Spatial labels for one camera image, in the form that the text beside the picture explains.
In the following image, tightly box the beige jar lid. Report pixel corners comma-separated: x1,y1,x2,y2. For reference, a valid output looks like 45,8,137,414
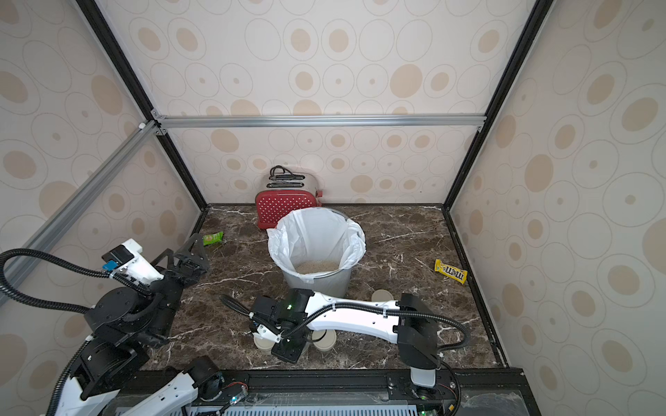
371,289,394,303
311,329,338,352

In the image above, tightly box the beige lidded jar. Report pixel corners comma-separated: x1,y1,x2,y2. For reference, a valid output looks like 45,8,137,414
253,333,275,355

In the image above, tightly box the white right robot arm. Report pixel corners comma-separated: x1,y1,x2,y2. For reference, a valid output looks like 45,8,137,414
247,289,440,388

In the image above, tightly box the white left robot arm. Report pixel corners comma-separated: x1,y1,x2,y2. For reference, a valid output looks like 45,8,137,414
47,233,210,415

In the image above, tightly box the green snack packet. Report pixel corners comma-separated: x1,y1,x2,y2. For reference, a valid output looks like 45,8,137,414
203,232,224,246

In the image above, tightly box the white plastic bin liner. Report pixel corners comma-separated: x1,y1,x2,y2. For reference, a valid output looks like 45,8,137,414
267,207,366,288

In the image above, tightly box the red polka dot toaster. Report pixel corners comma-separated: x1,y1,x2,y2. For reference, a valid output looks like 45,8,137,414
255,173,323,230

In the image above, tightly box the yellow candy packet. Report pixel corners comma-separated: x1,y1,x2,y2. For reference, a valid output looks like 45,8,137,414
434,259,468,284

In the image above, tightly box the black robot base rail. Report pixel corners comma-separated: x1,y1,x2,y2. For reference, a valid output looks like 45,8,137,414
103,355,527,416

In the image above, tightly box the aluminium left side rail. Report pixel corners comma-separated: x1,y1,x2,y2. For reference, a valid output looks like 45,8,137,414
1,121,158,314

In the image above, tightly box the black toaster power cord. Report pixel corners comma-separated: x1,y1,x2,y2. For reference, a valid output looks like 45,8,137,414
269,165,305,181

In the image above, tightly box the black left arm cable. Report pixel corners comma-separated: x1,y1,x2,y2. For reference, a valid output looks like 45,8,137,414
0,248,152,416

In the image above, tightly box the aluminium horizontal back rail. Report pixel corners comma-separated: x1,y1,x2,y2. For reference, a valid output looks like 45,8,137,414
157,114,487,128

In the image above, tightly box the black vertical frame post left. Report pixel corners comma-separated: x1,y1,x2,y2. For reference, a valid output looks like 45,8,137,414
76,0,208,211

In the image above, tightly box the black vertical frame post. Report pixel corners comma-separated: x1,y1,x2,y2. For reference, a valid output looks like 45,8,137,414
76,0,208,211
442,0,554,214

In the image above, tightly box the black vertical frame post right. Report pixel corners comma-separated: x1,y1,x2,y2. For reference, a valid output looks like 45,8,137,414
442,0,554,214

